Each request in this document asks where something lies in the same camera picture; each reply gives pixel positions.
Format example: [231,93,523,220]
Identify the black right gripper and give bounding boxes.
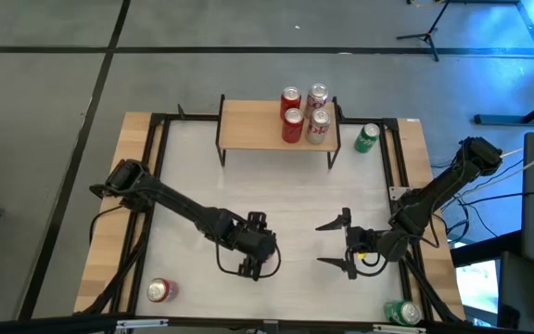
[315,207,383,281]

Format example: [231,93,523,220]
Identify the red Coca-Cola can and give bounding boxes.
[279,85,303,115]
[281,108,305,144]

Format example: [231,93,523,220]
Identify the wooden shelf black metal frame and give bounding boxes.
[215,94,342,171]

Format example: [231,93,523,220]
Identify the red Fanta strawberry can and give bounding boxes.
[146,276,179,303]

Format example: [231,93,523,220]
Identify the white cable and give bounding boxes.
[501,141,534,185]

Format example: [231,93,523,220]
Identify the black metal desk frame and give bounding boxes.
[473,0,534,129]

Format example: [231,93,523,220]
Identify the lit screen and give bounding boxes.
[454,259,501,326]

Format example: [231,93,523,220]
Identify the green Sprite can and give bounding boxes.
[384,300,422,327]
[353,122,382,154]

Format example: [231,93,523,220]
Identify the black crossbar with silver brackets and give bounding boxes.
[0,314,534,334]

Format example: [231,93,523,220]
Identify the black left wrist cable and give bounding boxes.
[214,243,282,280]

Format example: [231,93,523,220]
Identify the silver Diet Coke can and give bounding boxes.
[304,83,331,117]
[306,109,333,145]

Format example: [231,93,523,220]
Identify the black table frame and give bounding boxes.
[79,104,465,326]

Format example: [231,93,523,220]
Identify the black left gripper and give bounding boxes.
[227,211,279,282]

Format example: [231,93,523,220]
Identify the black tripod stand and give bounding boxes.
[396,0,453,62]

